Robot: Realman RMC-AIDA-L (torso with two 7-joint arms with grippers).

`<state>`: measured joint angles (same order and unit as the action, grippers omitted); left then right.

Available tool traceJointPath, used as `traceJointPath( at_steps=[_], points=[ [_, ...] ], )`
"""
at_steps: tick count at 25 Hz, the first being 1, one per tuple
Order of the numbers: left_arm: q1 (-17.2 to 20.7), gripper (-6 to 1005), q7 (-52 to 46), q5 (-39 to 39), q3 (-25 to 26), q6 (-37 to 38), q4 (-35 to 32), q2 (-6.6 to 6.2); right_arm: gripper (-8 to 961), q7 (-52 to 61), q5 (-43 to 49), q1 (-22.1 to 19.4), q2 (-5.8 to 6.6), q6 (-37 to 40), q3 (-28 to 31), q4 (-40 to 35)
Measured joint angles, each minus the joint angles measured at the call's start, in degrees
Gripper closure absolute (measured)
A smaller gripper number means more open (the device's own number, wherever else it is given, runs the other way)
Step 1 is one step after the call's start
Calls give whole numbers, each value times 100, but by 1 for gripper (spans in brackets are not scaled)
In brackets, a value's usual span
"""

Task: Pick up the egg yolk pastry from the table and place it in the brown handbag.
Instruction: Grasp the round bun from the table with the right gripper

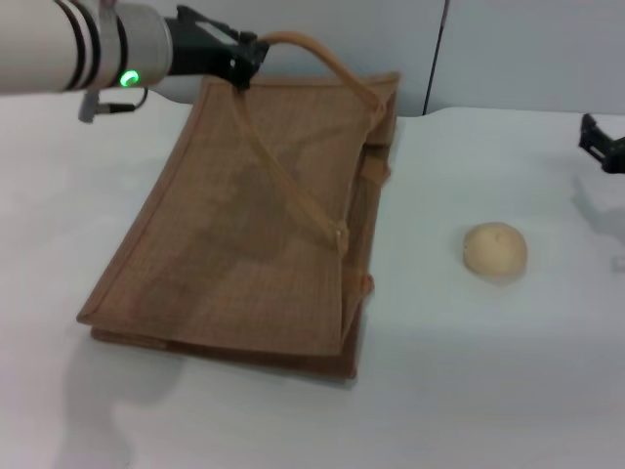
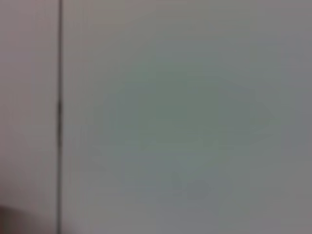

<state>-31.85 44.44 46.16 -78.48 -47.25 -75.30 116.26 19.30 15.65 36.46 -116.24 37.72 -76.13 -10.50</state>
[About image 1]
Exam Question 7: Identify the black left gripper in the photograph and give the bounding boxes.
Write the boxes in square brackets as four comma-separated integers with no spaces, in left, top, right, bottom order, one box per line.
[163,4,271,93]

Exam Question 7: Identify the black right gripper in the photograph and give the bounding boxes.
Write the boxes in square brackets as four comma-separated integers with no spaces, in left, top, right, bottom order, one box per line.
[578,112,625,175]

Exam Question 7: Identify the round egg yolk pastry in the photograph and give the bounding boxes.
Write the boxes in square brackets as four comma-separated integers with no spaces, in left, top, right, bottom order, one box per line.
[462,221,529,283]

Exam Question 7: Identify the brown woven handbag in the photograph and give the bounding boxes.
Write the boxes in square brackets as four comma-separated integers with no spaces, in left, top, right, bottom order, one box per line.
[76,30,402,380]

